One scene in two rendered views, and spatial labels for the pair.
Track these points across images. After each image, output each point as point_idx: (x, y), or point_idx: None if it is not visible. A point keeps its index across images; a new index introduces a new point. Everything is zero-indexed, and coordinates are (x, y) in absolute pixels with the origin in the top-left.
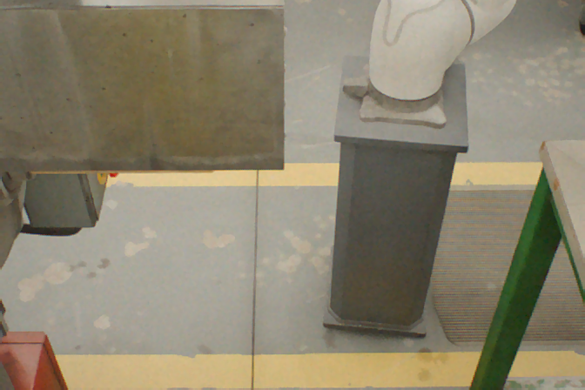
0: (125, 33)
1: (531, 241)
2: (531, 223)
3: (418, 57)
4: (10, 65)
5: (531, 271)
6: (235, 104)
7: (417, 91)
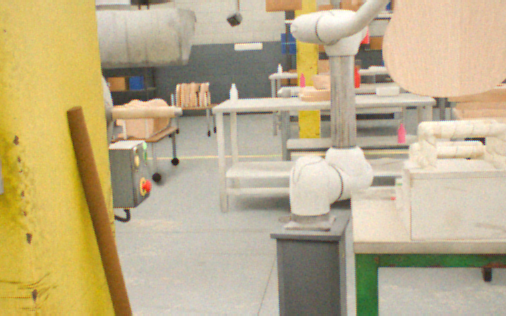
0: (141, 18)
1: None
2: None
3: (309, 188)
4: (112, 29)
5: None
6: (168, 40)
7: (312, 210)
